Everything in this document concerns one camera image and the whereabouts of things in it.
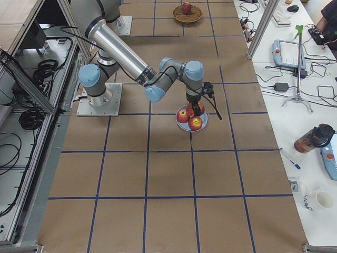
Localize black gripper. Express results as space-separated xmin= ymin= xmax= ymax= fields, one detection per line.
xmin=186 ymin=94 xmax=201 ymax=116

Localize yellow-red apple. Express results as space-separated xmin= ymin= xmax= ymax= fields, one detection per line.
xmin=186 ymin=103 xmax=195 ymax=117

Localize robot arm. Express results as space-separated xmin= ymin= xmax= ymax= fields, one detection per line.
xmin=71 ymin=1 xmax=204 ymax=116

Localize red apple plate far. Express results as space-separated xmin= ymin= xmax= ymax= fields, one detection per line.
xmin=198 ymin=102 xmax=205 ymax=115

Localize red apple plate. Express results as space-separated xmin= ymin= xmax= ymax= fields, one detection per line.
xmin=198 ymin=102 xmax=205 ymax=115
xmin=176 ymin=109 xmax=190 ymax=123
xmin=188 ymin=116 xmax=203 ymax=131

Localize red apple plate outer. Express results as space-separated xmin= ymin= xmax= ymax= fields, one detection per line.
xmin=176 ymin=109 xmax=190 ymax=123

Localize red apple plate near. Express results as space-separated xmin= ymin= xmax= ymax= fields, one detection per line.
xmin=188 ymin=116 xmax=203 ymax=131

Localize light blue plate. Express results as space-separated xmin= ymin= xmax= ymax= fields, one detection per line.
xmin=176 ymin=103 xmax=208 ymax=132

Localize woven wicker basket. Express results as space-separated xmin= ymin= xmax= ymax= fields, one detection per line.
xmin=172 ymin=5 xmax=203 ymax=25

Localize dark red apple in basket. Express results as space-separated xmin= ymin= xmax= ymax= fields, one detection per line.
xmin=182 ymin=2 xmax=192 ymax=15

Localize black power brick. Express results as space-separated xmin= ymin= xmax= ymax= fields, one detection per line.
xmin=273 ymin=82 xmax=289 ymax=92

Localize teach pendant tablet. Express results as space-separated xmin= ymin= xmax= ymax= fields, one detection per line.
xmin=272 ymin=40 xmax=299 ymax=69

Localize white keyboard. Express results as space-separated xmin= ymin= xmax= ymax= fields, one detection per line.
xmin=272 ymin=9 xmax=292 ymax=27

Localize blue white pen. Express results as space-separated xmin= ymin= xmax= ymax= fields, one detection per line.
xmin=280 ymin=148 xmax=301 ymax=170

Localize green-tipped reacher stick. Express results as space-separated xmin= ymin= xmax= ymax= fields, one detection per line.
xmin=281 ymin=25 xmax=314 ymax=113

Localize brown water bottle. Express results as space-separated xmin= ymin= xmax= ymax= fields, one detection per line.
xmin=293 ymin=123 xmax=335 ymax=153

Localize black computer mouse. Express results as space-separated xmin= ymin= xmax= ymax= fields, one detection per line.
xmin=286 ymin=5 xmax=299 ymax=13

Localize white mug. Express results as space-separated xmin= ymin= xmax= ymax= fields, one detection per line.
xmin=302 ymin=189 xmax=334 ymax=211

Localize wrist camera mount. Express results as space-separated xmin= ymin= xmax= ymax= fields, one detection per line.
xmin=202 ymin=82 xmax=214 ymax=98

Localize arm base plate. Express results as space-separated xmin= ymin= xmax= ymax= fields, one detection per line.
xmin=76 ymin=82 xmax=123 ymax=116
xmin=114 ymin=16 xmax=133 ymax=37

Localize aluminium frame post right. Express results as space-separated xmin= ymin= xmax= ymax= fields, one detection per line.
xmin=247 ymin=0 xmax=279 ymax=60

